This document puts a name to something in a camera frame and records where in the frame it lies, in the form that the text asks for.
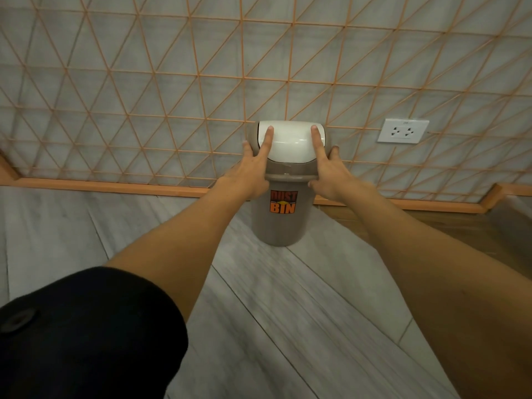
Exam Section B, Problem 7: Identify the person's right hand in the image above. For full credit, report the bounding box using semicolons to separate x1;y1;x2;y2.
308;124;367;204

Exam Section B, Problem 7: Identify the white wall socket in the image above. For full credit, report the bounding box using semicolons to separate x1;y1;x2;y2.
377;118;430;145

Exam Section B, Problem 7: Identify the orange triangle wall lattice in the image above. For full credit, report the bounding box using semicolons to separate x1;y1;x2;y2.
0;0;532;203

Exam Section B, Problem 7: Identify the grey bin lid white flap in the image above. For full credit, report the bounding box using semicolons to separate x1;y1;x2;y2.
248;120;332;182

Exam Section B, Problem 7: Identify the orange wooden baseboard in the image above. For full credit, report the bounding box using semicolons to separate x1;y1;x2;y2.
0;154;532;215

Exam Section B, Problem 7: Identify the grey plastic dustbin body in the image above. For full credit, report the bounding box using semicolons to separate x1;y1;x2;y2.
249;178;317;247

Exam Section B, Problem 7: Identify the person's left hand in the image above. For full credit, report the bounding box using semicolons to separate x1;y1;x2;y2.
215;126;276;203

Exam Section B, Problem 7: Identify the black sleeve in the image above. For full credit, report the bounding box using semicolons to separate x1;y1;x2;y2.
0;266;189;399

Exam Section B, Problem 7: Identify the person's right forearm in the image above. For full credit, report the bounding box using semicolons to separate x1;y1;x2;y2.
337;181;532;399

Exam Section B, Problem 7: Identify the person's left forearm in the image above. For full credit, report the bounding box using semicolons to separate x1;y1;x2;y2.
104;180;255;323

